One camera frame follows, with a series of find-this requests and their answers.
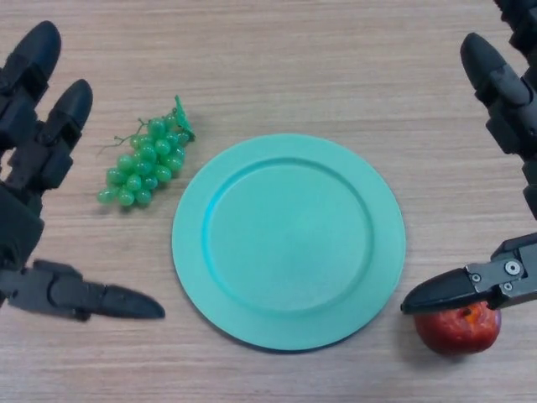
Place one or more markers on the green round plate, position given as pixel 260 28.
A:
pixel 289 239

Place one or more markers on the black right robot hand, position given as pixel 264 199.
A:
pixel 507 109

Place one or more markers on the green grapes bunch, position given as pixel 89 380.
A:
pixel 147 163

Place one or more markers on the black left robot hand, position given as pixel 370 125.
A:
pixel 25 168

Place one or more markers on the red apple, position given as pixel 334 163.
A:
pixel 457 333

